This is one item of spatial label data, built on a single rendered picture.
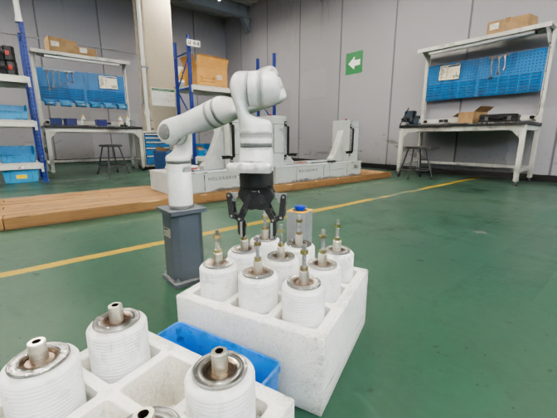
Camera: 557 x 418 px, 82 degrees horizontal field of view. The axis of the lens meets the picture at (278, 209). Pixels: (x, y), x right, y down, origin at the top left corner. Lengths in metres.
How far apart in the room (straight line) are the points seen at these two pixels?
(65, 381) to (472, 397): 0.79
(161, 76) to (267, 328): 6.83
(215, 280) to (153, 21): 6.95
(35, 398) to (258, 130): 0.55
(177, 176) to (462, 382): 1.05
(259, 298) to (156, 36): 6.96
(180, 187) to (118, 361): 0.74
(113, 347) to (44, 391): 0.10
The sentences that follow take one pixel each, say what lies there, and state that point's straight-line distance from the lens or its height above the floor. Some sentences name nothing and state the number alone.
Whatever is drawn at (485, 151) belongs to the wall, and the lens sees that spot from 5.68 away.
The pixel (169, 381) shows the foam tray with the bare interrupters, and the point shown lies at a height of 0.13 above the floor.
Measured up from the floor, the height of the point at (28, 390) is 0.24.
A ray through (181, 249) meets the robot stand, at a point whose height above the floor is 0.15.
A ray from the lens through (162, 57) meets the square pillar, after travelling 7.40.
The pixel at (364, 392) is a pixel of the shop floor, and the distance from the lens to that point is 0.85.
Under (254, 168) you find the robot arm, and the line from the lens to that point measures 0.63.
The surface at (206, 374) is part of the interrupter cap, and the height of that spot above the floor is 0.25.
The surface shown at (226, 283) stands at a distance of 0.81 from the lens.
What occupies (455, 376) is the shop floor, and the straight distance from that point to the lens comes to 0.97.
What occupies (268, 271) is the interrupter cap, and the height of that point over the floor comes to 0.25.
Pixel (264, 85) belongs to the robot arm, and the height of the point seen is 0.67.
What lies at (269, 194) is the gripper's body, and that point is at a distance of 0.70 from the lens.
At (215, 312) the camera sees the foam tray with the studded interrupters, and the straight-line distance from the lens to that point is 0.79.
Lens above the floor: 0.56
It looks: 12 degrees down
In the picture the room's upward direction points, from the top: straight up
